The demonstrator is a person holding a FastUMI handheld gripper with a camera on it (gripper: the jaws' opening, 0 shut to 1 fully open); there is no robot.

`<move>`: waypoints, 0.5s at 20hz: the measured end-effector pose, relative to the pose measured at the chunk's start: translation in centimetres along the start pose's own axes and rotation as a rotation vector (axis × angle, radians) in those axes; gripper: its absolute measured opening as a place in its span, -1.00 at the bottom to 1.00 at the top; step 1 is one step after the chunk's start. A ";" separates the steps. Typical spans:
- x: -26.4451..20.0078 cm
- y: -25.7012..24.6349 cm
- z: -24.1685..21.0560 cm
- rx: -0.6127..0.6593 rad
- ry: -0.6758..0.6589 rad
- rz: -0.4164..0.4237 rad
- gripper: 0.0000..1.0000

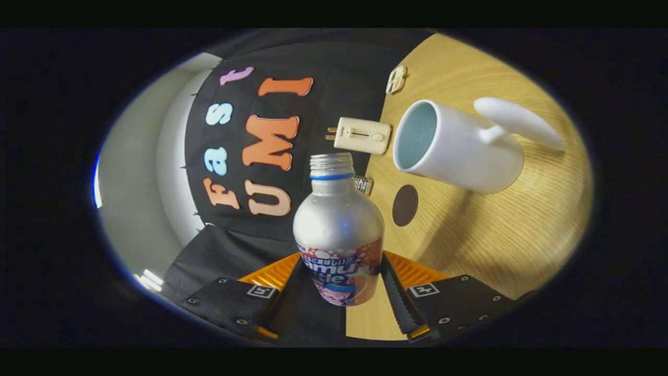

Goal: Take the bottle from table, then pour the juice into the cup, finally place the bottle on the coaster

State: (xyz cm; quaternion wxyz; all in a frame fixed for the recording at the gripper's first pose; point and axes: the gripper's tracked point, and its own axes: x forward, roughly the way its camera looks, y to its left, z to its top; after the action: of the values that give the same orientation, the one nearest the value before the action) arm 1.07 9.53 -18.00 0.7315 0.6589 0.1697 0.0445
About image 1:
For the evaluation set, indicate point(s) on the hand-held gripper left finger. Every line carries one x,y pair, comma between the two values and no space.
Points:
284,303

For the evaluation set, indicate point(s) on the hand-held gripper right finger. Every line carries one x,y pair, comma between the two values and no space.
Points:
399,303

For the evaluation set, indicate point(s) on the silver bottle with pink label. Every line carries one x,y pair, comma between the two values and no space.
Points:
336,224

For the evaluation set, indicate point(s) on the dark round coaster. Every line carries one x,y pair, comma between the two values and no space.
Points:
405,205

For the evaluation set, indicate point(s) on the white cup with blue inside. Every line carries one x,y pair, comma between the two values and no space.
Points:
459,151

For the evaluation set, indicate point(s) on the wooden table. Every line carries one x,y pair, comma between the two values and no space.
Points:
496,235

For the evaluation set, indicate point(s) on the small ceiling light panel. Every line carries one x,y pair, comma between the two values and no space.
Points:
151,280

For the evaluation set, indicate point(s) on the cream toaster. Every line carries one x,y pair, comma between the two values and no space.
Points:
362,136

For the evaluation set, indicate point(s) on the wide ceiling light panel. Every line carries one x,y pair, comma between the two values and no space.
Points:
97,183

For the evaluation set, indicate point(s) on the small white tray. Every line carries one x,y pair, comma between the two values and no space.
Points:
395,80

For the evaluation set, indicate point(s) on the black backdrop cloth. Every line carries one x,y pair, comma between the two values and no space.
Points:
334,78

